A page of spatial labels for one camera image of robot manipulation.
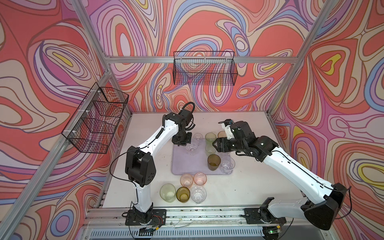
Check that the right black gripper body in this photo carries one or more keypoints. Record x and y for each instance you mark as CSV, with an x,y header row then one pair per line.
x,y
230,145

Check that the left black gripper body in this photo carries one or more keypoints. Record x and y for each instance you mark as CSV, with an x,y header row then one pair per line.
x,y
183,139

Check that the yellow plastic cup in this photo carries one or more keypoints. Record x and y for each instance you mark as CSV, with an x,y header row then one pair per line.
x,y
222,134

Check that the pale green cup front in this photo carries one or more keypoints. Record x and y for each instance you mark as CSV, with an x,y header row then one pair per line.
x,y
210,149

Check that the bright green cup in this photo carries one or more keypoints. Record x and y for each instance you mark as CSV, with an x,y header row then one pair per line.
x,y
210,138

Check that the small clear cup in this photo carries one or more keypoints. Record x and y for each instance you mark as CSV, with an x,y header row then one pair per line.
x,y
198,138

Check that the amber cup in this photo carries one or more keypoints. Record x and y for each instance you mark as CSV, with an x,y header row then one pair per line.
x,y
183,194
214,162

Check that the clear faceted cup back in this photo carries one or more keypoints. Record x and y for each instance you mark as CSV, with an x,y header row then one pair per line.
x,y
227,165

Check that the peach cup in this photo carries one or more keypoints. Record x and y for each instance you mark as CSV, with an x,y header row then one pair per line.
x,y
187,180

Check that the pale green large cup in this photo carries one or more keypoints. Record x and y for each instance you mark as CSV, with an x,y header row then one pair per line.
x,y
168,192

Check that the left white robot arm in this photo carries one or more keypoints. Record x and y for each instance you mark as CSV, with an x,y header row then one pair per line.
x,y
140,165

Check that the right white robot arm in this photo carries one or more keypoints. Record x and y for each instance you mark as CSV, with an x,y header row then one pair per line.
x,y
321,201

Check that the lilac plastic tray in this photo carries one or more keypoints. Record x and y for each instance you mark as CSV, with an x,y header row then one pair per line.
x,y
185,163

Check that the pink cup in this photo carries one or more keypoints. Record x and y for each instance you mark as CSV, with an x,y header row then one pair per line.
x,y
200,179

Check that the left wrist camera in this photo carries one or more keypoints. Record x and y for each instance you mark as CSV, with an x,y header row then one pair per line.
x,y
187,117

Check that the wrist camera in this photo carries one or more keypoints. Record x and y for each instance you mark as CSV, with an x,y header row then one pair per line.
x,y
238,131
187,117

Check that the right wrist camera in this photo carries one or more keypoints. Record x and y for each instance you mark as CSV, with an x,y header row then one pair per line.
x,y
238,131

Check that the black wire basket back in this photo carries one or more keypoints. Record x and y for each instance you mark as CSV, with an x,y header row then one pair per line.
x,y
208,68

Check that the black wire basket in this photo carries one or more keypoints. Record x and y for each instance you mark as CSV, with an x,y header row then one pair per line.
x,y
208,68
100,113

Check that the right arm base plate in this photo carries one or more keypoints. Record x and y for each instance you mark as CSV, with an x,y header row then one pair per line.
x,y
255,215

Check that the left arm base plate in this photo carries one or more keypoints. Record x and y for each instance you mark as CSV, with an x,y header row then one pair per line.
x,y
156,217

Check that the black wire basket left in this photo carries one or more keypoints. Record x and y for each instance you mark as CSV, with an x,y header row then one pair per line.
x,y
100,113

